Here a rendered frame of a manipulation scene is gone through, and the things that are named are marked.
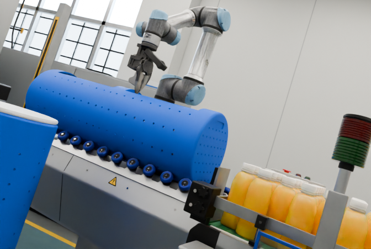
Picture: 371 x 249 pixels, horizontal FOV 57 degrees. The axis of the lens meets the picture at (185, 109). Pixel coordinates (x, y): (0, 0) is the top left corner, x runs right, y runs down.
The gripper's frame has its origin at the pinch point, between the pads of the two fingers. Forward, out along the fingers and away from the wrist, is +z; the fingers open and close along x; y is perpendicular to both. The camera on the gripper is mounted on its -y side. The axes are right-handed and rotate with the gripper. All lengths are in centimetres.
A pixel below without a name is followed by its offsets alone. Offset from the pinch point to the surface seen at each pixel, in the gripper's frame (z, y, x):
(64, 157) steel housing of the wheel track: 34.7, 14.9, 12.4
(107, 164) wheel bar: 30.8, -6.0, 11.3
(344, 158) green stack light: 7, -83, 39
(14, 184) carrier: 39, -6, 48
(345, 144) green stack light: 4, -83, 39
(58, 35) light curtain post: -26, 101, -33
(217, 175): 21, -46, 5
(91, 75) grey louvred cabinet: -17, 153, -125
